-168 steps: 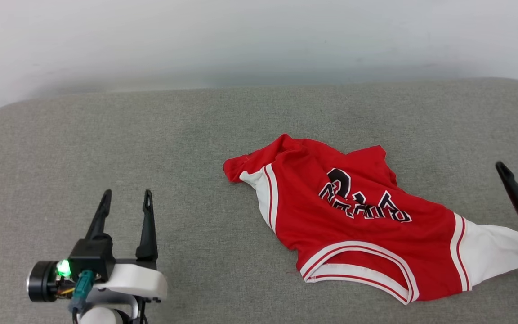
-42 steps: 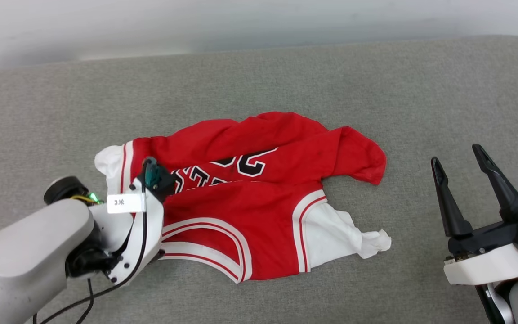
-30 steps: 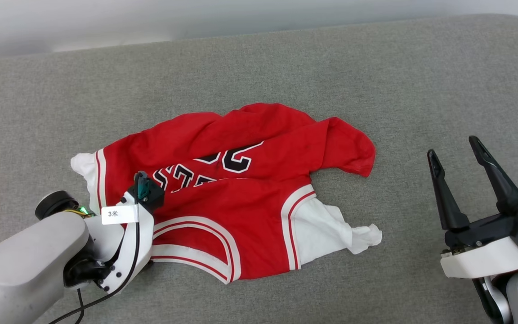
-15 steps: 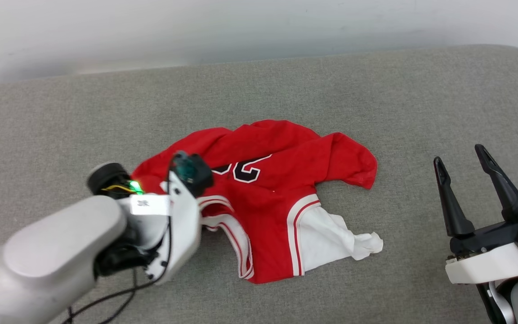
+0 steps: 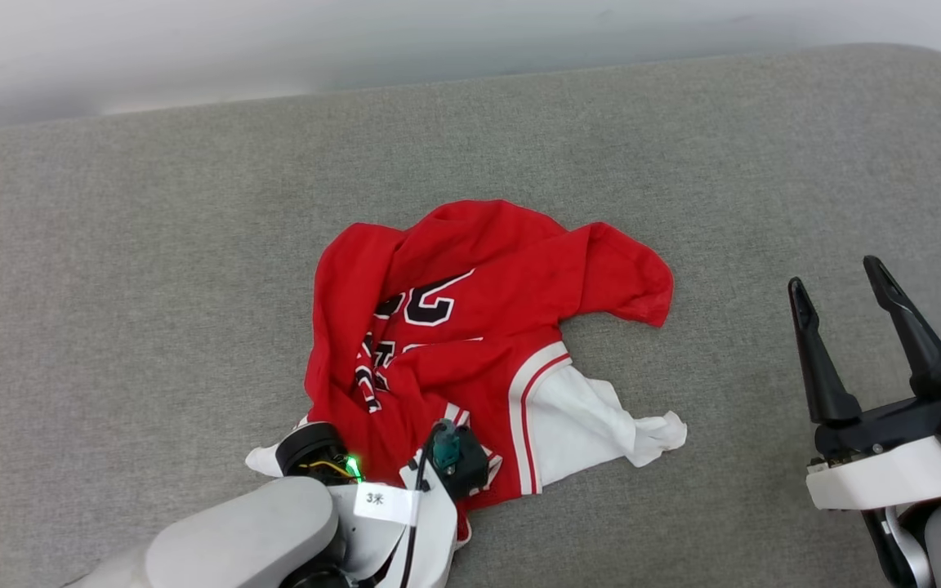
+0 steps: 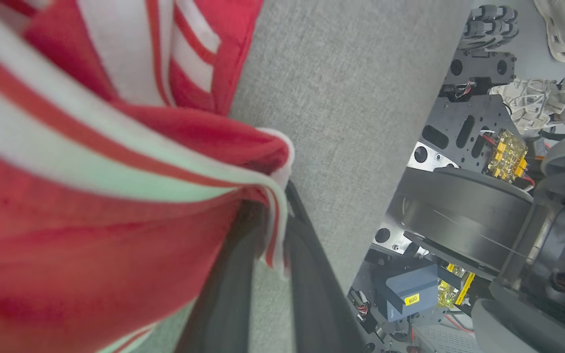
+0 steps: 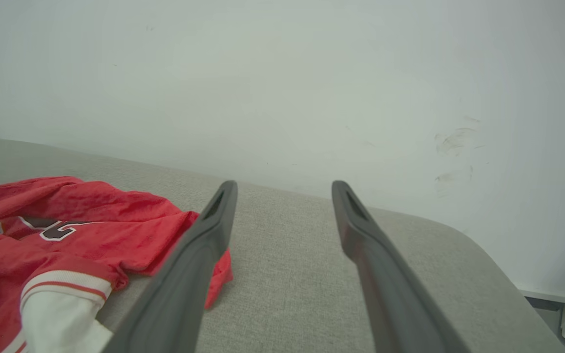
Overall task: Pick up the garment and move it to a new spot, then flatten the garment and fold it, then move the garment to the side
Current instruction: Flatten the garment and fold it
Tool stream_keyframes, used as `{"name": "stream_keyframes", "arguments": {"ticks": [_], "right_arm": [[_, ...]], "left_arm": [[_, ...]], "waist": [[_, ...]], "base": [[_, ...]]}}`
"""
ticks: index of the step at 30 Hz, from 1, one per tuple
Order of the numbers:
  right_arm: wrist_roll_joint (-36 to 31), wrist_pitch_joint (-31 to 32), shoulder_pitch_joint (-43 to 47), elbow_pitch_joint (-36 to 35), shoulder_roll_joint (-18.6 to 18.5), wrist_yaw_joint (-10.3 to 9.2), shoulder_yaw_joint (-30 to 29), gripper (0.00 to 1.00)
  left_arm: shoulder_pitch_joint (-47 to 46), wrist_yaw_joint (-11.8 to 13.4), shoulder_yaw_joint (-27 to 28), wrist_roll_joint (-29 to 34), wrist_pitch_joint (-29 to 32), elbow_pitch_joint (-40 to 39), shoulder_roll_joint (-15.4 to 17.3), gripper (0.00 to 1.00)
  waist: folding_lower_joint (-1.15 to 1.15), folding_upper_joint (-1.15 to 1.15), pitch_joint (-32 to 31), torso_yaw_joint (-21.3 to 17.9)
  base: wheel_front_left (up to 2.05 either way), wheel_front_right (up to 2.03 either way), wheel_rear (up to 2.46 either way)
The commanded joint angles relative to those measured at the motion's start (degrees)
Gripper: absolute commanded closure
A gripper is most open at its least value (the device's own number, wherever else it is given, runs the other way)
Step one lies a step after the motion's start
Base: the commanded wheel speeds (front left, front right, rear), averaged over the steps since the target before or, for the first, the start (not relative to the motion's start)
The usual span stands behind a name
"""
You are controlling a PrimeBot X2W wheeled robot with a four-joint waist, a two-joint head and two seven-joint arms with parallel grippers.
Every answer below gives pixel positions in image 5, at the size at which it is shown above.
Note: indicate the red and white basketball jersey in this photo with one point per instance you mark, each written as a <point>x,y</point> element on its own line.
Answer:
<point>470,269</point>

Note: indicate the grey fabric sofa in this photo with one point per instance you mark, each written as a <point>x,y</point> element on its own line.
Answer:
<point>111,286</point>

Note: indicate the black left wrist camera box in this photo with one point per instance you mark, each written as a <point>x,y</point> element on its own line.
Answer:
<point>470,472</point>

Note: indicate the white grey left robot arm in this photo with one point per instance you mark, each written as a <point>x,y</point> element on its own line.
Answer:
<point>234,539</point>

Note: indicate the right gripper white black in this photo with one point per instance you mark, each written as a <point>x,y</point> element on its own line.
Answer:
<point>887,474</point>

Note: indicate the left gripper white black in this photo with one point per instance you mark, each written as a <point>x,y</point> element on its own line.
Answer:
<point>311,449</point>

